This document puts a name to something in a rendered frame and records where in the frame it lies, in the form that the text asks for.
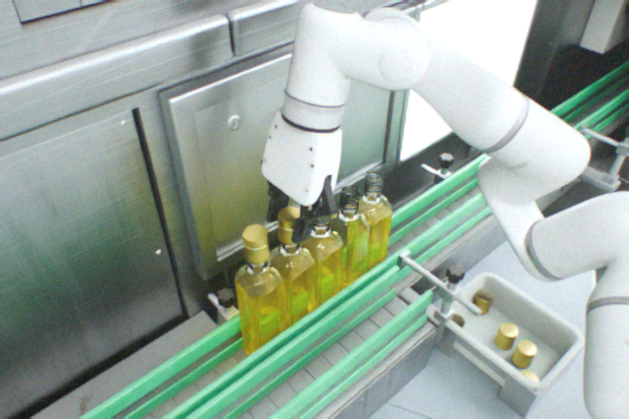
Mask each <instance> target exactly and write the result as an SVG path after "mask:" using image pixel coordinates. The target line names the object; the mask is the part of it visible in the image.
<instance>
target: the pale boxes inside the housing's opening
mask: <svg viewBox="0 0 629 419"><path fill-rule="evenodd" d="M628 1H629V0H596V2H595V5H594V8H593V10H592V13H591V15H590V16H589V18H588V22H587V24H586V27H585V30H584V33H583V36H582V39H581V41H580V45H579V46H580V47H583V48H586V49H589V50H591V51H595V52H597V53H600V54H604V53H605V52H606V51H608V50H609V49H611V48H613V47H615V46H617V44H619V43H620V42H622V41H624V40H625V39H627V38H629V19H628V17H627V14H626V6H627V3H628Z"/></svg>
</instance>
